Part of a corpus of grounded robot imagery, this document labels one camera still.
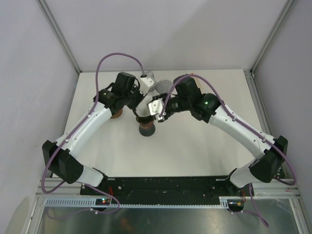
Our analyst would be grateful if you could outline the white paper coffee filter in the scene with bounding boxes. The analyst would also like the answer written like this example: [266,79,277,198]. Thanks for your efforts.
[140,95,153,117]

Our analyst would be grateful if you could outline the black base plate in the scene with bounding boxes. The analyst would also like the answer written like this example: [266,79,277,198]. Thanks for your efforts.
[80,176,254,206]

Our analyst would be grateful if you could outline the olive green dripper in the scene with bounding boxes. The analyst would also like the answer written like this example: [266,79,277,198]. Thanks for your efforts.
[136,116,155,126]

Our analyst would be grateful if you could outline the clear grey ribbed dripper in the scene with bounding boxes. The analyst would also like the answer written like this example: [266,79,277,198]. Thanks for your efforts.
[156,79,173,94]

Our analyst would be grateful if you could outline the clear grey glass carafe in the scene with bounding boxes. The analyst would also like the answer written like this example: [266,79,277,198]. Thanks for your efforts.
[146,71,157,92]

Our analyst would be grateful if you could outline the red-rimmed dark carafe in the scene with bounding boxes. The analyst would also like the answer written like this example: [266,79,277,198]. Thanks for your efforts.
[139,122,156,137]

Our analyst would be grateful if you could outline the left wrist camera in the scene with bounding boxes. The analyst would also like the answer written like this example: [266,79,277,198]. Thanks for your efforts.
[139,74,152,96]

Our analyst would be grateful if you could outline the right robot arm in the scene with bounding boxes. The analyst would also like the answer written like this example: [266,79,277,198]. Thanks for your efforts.
[147,76,288,195]

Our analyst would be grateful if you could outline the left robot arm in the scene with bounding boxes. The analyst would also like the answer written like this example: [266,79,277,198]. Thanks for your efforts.
[42,72,154,195]

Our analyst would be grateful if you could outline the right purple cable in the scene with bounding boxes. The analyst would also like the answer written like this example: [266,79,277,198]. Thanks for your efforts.
[158,74,296,227]

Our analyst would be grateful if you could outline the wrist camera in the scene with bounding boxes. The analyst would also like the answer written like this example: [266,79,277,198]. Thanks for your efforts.
[147,98,167,122]
[139,74,152,96]

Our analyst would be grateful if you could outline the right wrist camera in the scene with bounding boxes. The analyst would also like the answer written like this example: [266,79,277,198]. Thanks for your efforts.
[147,98,167,122]

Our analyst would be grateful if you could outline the grey cable duct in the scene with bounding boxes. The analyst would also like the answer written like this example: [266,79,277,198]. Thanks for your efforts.
[45,197,229,209]

